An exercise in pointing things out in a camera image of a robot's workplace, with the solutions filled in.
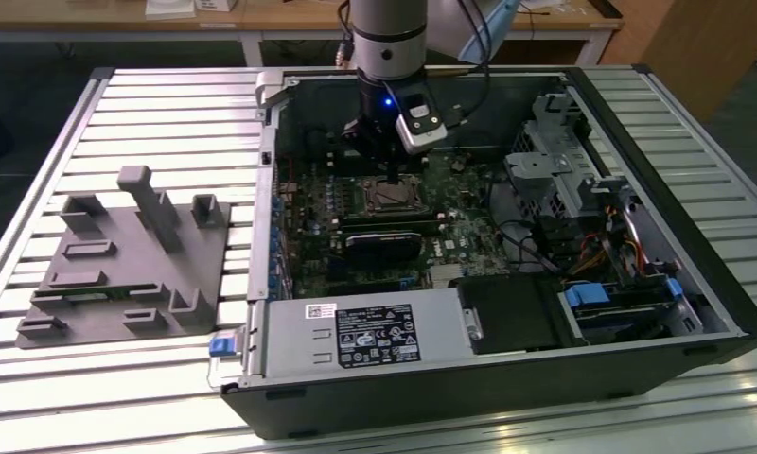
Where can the green RAM stick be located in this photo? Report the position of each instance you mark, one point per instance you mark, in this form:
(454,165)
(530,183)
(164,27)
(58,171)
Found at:
(88,295)

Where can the silver power supply with label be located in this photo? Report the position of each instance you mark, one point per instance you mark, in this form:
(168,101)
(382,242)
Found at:
(291,331)

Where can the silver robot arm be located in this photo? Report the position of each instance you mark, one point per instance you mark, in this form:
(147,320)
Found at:
(388,28)

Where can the blue case latch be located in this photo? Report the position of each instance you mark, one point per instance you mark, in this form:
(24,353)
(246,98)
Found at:
(223,345)

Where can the gray plastic parts rack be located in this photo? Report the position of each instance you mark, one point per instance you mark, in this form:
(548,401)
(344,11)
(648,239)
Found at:
(132,274)

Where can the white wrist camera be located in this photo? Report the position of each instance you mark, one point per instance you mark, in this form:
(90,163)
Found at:
(422,123)

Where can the hard disk in blue carrier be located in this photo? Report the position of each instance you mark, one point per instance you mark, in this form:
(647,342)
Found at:
(587,294)

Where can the silver heat sink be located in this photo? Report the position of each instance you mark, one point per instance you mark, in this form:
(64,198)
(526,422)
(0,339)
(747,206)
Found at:
(446,275)

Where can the white box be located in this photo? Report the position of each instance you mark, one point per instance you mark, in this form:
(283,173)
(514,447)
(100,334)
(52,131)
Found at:
(216,5)
(171,7)

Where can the pale blue teach pendant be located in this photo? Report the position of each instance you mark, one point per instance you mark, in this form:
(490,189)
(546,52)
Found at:
(490,30)

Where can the metal drive cage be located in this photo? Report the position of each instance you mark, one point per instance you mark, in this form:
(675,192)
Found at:
(543,179)

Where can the blue drive clip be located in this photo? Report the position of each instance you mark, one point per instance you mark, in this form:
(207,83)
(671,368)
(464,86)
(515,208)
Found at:
(672,288)

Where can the wooden desk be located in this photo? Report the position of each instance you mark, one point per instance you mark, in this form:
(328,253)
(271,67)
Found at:
(164,23)

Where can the black drive box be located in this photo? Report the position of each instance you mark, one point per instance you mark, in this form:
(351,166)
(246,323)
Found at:
(511,312)

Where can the black RAM stick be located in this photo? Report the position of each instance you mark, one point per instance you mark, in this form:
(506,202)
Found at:
(386,220)

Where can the green motherboard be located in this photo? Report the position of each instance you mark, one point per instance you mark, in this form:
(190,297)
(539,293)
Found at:
(467,236)

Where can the black open PC case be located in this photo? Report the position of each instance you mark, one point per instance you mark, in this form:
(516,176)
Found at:
(455,402)

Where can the black graphics card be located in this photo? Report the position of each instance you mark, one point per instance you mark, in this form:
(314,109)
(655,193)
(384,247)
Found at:
(382,243)

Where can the silver CPU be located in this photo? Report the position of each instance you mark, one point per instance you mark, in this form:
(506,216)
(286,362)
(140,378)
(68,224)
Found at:
(399,195)

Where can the wooden cabinet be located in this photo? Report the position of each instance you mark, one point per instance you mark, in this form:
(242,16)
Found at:
(700,52)

